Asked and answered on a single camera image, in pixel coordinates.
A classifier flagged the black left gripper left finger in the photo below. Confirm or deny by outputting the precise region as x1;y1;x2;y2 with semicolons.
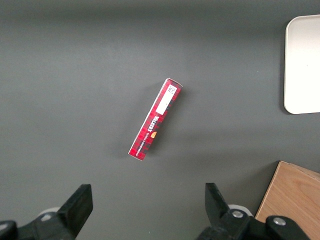
0;184;94;240

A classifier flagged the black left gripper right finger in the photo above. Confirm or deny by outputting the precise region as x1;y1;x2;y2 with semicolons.
197;182;311;240

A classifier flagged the wooden drawer cabinet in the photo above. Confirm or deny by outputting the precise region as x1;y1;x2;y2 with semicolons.
254;160;320;240

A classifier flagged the red tartan shortbread box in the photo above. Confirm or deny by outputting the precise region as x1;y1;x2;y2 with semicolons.
128;77;183;162

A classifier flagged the cream rectangular tray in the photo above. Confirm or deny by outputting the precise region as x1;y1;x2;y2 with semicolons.
283;14;320;115

